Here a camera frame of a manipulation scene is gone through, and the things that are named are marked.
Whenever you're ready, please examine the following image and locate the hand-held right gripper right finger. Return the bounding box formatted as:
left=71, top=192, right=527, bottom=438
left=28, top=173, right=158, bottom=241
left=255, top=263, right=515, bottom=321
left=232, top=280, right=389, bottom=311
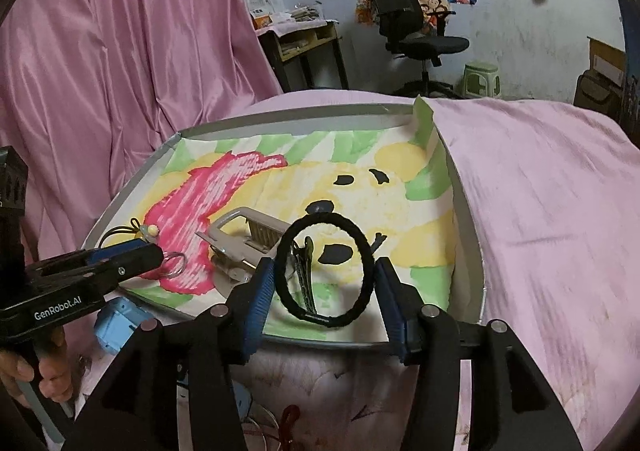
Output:
left=374, top=257, right=583, bottom=451

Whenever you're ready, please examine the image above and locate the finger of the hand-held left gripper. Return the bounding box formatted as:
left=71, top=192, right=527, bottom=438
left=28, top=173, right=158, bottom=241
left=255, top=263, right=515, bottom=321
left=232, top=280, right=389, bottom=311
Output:
left=25, top=243, right=167, bottom=293
left=85, top=237, right=151, bottom=266

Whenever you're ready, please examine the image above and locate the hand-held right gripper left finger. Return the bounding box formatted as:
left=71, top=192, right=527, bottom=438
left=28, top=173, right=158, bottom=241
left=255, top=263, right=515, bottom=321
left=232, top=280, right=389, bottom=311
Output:
left=60, top=257, right=278, bottom=451

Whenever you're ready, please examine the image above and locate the light blue watch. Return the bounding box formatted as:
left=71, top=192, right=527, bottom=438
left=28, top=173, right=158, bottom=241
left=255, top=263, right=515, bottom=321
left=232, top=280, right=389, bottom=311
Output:
left=94, top=296, right=161, bottom=357

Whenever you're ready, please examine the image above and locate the black hair tie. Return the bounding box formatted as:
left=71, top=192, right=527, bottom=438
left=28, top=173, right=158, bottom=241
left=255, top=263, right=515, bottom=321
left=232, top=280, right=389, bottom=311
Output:
left=274, top=212, right=377, bottom=329

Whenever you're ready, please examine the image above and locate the red string charm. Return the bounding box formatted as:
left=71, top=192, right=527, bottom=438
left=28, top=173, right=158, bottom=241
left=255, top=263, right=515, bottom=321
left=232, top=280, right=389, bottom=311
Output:
left=279, top=405, right=302, bottom=451

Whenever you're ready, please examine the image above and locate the grey cardboard tray box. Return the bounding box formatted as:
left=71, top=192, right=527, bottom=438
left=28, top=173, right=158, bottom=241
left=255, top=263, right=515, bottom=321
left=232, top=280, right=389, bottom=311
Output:
left=80, top=96, right=488, bottom=347

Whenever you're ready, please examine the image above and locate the person's left hand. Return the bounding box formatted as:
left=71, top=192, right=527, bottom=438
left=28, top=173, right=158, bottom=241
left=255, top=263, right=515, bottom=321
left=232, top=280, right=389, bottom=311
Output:
left=0, top=327, right=69, bottom=408

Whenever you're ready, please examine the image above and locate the green black hair clip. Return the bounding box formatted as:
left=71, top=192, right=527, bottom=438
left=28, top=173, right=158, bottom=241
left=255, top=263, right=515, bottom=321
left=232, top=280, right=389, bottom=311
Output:
left=292, top=237, right=318, bottom=317

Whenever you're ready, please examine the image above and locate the beige hair claw clip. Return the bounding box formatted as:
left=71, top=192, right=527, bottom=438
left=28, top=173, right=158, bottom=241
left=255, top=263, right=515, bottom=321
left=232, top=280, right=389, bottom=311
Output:
left=195, top=206, right=291, bottom=288

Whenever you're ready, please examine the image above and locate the painted paper tray lining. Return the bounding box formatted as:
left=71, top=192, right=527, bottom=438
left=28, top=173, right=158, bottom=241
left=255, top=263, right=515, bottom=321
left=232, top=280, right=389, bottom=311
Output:
left=117, top=98, right=458, bottom=337

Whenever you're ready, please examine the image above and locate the pink floral bedsheet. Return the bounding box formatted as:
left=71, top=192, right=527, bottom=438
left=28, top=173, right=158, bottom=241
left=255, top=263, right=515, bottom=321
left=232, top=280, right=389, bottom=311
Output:
left=25, top=88, right=640, bottom=451

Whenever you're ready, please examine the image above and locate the pink satin curtain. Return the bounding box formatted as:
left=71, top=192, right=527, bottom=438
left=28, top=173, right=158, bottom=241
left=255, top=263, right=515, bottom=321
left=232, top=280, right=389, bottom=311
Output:
left=0, top=0, right=283, bottom=257

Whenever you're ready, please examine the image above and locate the green plastic stool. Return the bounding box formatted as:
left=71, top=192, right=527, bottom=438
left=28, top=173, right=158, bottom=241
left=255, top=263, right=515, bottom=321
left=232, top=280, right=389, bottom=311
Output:
left=460, top=61, right=502, bottom=99

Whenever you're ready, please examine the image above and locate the black office chair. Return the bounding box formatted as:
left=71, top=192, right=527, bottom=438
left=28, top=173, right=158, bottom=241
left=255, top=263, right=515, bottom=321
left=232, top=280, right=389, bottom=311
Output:
left=361, top=0, right=471, bottom=97

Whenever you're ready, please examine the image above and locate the wooden desk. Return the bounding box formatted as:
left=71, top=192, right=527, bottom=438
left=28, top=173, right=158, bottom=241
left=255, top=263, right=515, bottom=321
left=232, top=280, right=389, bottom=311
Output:
left=252, top=18, right=351, bottom=93

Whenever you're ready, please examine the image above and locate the pile of books and papers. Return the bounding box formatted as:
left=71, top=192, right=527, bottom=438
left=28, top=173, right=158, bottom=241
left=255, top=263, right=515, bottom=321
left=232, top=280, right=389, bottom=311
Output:
left=250, top=1, right=341, bottom=31

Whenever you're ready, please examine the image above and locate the blue starry curtain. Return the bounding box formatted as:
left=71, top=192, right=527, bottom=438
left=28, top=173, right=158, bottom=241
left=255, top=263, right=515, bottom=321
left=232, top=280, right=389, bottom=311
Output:
left=612, top=0, right=640, bottom=152

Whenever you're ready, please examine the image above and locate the white cable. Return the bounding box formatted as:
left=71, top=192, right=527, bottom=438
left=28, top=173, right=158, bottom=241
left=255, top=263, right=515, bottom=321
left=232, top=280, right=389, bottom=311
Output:
left=242, top=401, right=281, bottom=451

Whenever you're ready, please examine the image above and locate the orange cartoon wall poster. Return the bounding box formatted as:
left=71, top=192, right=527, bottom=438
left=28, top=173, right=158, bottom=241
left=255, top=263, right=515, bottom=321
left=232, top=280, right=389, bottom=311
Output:
left=355, top=0, right=457, bottom=34

